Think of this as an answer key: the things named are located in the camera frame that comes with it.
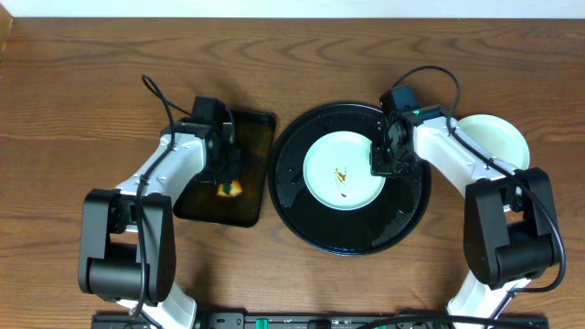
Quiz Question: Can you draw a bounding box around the green and yellow sponge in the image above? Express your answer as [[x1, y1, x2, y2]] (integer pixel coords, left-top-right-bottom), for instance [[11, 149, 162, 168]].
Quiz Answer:
[[217, 180, 243, 197]]

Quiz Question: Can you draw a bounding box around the mint plate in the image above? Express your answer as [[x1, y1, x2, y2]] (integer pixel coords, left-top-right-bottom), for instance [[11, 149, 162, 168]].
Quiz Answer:
[[458, 114, 530, 170], [303, 131, 386, 211]]

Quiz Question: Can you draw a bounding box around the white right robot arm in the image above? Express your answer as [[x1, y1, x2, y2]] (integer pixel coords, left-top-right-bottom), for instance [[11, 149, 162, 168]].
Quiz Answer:
[[370, 105, 567, 328]]

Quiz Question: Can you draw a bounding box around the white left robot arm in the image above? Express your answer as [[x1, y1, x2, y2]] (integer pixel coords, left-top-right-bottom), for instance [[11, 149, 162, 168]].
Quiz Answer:
[[78, 122, 239, 328]]

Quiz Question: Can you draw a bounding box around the black rectangular tray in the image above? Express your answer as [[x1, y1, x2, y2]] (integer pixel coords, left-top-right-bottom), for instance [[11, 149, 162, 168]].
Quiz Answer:
[[173, 111, 275, 228]]

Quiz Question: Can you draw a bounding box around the black round tray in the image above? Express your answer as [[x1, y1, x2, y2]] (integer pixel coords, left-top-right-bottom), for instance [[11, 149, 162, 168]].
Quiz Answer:
[[267, 102, 431, 256]]

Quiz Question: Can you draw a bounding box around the right black cable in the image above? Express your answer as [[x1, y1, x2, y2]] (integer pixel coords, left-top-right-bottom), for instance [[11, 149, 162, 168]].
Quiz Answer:
[[392, 65, 568, 321]]

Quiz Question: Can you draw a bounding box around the black cable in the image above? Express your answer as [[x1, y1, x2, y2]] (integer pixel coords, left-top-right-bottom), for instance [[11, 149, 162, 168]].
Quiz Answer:
[[392, 65, 568, 321], [127, 74, 193, 321]]

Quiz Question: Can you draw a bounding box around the left black cable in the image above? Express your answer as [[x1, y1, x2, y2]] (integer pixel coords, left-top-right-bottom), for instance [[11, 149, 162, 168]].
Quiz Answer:
[[127, 74, 193, 321]]

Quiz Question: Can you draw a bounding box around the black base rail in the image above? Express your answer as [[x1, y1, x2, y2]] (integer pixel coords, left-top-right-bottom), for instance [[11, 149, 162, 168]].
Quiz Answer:
[[90, 310, 549, 329]]

